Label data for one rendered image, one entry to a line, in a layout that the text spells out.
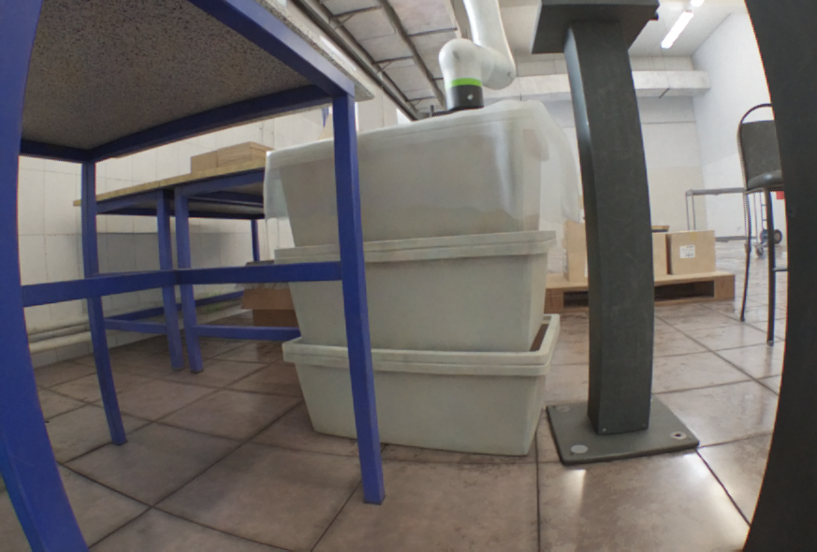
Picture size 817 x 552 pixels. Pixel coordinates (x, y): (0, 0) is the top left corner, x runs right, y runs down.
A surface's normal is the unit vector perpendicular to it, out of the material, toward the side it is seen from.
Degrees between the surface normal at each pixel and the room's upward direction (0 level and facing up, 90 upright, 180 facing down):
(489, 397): 96
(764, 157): 77
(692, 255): 90
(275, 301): 65
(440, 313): 96
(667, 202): 90
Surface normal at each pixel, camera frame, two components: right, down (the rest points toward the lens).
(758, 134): -0.41, -0.18
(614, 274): -0.18, 0.02
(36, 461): 0.97, -0.06
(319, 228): -0.37, 0.15
